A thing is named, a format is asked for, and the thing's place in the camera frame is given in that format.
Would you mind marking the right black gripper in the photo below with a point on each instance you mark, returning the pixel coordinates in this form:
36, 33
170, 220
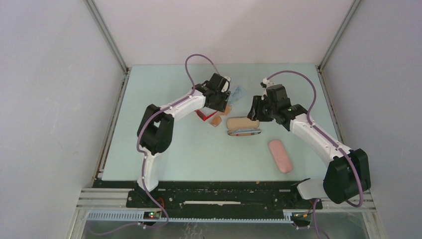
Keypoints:
255, 113

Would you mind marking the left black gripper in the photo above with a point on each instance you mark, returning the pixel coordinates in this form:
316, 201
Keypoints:
220, 107

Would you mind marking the orange clear sunglasses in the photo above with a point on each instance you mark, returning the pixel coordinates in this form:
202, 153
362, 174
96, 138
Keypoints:
217, 119

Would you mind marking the plaid brown glasses case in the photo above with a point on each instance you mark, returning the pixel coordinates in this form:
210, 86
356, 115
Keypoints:
240, 123

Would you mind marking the blue cleaning cloth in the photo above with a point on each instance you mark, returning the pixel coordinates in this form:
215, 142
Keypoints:
238, 93
246, 132

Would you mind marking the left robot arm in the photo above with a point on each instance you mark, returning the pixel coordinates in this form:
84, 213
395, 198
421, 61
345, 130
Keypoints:
155, 132

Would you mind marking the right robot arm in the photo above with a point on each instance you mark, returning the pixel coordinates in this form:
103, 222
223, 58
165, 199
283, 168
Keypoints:
347, 176

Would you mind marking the pink glasses case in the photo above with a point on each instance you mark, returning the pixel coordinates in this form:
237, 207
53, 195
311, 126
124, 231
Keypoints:
280, 156

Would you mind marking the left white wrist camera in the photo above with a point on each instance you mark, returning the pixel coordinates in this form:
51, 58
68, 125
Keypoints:
218, 83

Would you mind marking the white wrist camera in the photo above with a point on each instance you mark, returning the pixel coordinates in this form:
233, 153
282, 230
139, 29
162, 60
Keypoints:
218, 83
273, 93

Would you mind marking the red frame sunglasses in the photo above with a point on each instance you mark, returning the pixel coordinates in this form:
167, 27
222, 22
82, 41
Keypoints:
204, 116

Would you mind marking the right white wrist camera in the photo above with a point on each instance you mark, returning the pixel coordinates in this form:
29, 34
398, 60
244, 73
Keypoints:
273, 93

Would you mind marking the right aluminium frame post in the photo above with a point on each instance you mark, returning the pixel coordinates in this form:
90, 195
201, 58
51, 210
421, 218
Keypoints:
333, 45

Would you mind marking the aluminium frame post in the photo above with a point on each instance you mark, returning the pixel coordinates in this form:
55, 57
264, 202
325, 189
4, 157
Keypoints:
107, 35
333, 45

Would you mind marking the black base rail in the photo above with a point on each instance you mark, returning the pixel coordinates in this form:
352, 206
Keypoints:
190, 200

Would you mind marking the left aluminium frame post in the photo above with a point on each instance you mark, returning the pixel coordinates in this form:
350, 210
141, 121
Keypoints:
107, 35

